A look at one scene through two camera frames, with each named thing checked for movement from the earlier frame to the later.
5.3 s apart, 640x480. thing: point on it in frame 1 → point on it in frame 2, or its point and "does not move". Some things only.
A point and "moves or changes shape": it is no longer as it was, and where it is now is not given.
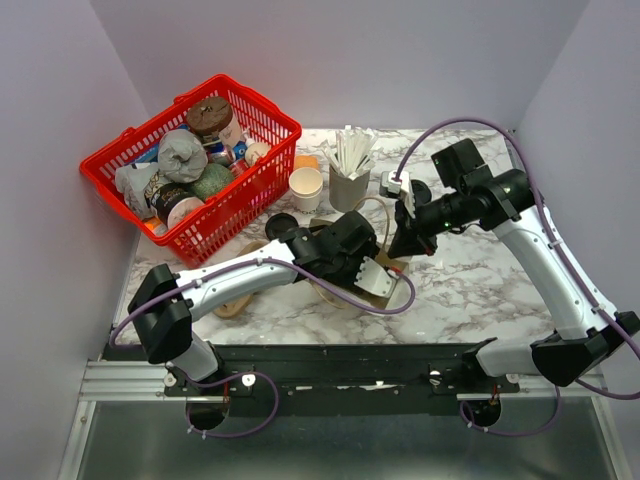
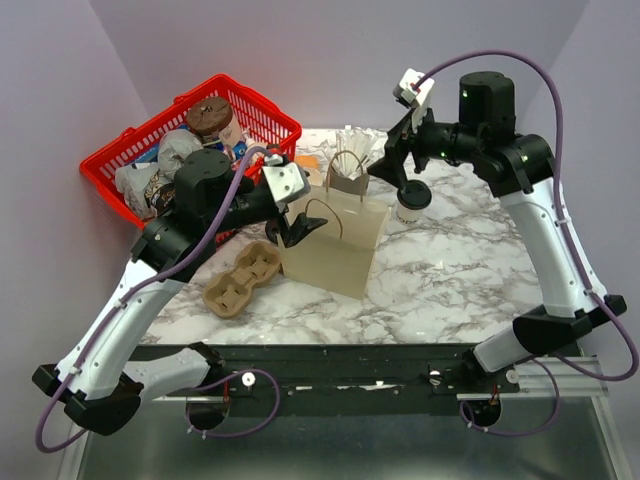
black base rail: x=344 y=375 does not move
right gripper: x=411 y=237 → x=401 y=140
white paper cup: x=412 y=194 moves or changes shape
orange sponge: x=306 y=161 does not move
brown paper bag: x=371 y=273 → x=336 y=255
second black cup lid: x=279 y=223 does not move
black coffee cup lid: x=422 y=192 does not move
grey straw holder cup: x=347 y=194 does not move
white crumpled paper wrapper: x=132 y=180 does not move
